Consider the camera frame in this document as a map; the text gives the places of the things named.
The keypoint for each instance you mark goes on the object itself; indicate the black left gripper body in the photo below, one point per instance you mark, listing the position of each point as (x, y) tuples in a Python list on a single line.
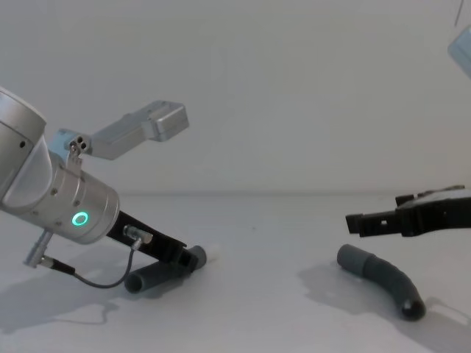
[(154, 239)]

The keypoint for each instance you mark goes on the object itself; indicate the curved grey plastic pipe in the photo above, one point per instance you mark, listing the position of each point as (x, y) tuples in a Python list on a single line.
[(386, 274)]

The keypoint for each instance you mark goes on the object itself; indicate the white table cloth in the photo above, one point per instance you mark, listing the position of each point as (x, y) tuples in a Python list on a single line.
[(257, 294)]

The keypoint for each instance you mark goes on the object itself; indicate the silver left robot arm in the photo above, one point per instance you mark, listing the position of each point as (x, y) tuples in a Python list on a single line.
[(44, 184)]

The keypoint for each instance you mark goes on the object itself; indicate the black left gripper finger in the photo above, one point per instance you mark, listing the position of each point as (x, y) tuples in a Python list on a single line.
[(187, 262)]

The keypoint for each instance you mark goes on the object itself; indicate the straight grey plastic pipe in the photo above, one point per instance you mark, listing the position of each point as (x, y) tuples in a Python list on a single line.
[(154, 276)]

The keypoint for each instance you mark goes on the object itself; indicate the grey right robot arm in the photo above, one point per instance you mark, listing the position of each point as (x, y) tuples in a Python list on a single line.
[(461, 55)]

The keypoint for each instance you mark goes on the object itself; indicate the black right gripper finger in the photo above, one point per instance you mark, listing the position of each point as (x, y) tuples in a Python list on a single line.
[(375, 223), (423, 195)]

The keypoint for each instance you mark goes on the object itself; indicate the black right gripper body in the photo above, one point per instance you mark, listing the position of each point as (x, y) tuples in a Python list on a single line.
[(438, 217)]

